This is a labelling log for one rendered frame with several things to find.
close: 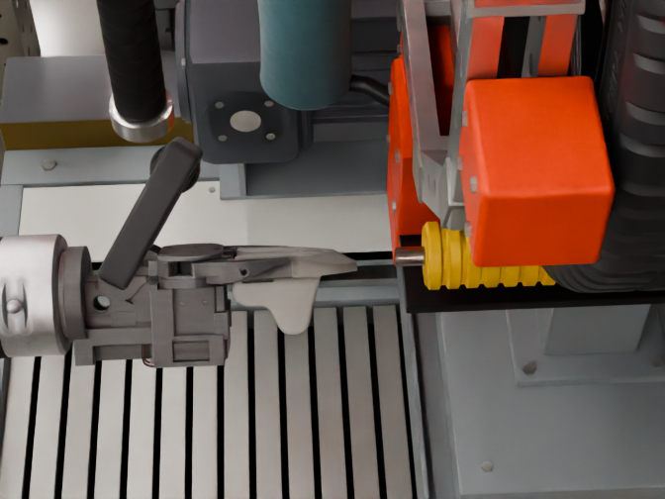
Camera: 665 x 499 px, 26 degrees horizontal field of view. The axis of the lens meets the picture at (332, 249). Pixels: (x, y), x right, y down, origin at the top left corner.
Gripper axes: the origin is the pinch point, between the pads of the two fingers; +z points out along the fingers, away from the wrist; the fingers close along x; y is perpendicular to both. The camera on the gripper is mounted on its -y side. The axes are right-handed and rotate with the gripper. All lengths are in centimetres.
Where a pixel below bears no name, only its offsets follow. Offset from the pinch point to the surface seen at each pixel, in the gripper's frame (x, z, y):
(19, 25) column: -91, -39, -20
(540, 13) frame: 25.2, 10.8, -16.8
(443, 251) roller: -13.0, 9.2, 1.8
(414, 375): -46, 9, 20
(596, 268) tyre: 13.2, 16.4, -0.5
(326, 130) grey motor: -80, 1, -5
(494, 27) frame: 24.3, 8.3, -16.2
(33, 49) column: -100, -39, -17
